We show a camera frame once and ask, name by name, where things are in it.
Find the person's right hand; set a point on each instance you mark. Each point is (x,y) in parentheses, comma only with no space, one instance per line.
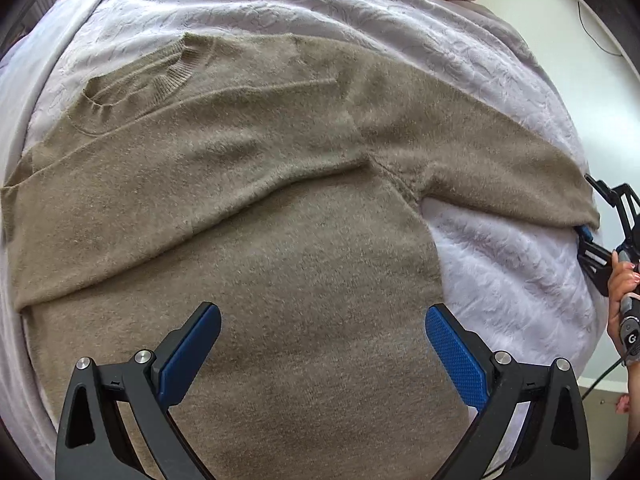
(619,280)

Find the olive brown knit sweater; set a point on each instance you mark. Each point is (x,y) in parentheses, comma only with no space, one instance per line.
(250,185)

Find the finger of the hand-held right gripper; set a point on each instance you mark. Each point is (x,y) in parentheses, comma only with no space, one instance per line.
(592,256)
(605,192)

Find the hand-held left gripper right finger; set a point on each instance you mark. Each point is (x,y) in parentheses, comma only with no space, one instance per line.
(457,355)

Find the lavender embossed fleece blanket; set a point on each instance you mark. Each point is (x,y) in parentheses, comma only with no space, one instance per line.
(400,35)

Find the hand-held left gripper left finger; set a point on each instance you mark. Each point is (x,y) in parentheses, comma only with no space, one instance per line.
(192,352)

